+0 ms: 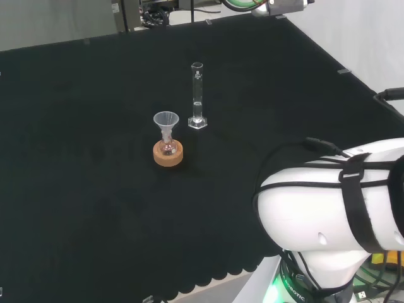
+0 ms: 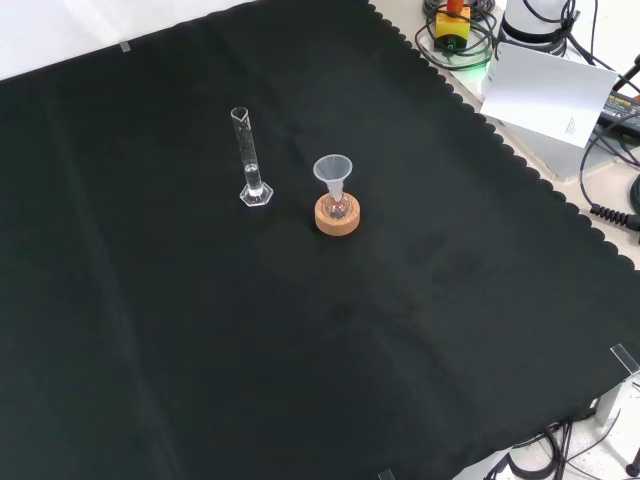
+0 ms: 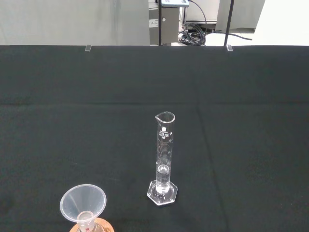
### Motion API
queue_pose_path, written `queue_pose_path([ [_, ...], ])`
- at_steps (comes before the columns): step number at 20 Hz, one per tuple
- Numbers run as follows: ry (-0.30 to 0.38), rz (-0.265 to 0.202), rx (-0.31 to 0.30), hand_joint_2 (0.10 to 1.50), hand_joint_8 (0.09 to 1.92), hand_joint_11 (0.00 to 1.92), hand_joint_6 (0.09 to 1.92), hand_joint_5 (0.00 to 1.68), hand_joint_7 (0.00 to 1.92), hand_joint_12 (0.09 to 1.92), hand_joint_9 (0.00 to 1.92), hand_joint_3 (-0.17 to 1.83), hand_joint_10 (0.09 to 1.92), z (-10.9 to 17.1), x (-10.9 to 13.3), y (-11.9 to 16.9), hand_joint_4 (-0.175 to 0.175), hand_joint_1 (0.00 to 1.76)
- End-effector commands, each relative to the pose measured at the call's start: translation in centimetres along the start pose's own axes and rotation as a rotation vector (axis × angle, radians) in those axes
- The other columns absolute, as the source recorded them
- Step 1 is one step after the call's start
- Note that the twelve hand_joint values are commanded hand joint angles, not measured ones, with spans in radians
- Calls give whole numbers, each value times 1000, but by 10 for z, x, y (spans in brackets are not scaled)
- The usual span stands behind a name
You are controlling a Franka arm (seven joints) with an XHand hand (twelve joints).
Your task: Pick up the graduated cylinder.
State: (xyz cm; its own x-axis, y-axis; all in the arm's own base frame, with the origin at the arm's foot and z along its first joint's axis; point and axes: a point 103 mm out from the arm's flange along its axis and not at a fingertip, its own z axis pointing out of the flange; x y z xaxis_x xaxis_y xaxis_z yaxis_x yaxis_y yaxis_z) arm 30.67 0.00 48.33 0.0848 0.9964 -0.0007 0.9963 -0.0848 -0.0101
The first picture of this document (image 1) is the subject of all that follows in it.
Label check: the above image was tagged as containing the clear glass graduated cylinder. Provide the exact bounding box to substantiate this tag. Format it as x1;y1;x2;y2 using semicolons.
187;62;208;130

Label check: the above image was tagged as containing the small round-bottom glass flask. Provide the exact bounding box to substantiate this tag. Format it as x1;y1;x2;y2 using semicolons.
159;134;177;157

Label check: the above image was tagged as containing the clear plastic funnel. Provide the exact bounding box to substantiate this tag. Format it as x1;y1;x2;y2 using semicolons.
153;111;180;143

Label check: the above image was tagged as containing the black bench cloth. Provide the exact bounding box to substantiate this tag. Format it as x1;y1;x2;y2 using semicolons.
0;8;404;300

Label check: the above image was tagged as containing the dark grey cabinet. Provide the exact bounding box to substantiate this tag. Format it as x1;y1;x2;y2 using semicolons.
110;0;141;33

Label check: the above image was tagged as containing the cork ring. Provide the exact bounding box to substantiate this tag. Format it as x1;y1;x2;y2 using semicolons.
153;140;184;166

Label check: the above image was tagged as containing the black cable bundle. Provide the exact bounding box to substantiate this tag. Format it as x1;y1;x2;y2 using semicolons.
140;0;171;28

